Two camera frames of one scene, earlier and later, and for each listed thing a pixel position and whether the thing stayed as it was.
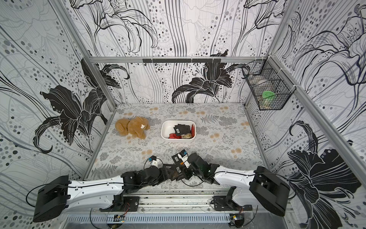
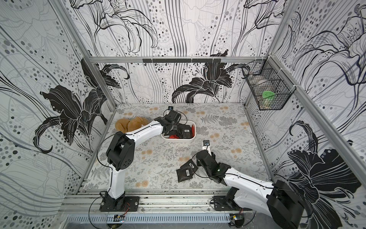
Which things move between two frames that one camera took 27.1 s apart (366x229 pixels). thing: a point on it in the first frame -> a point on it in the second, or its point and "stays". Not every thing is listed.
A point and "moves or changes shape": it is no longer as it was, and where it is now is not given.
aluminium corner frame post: x=65 y=14 stays
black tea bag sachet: x=181 y=129 moves or changes shape
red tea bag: x=193 y=130 stays
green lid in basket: x=267 y=94 stays
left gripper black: x=163 y=174 -> x=174 y=125
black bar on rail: x=182 y=60 stays
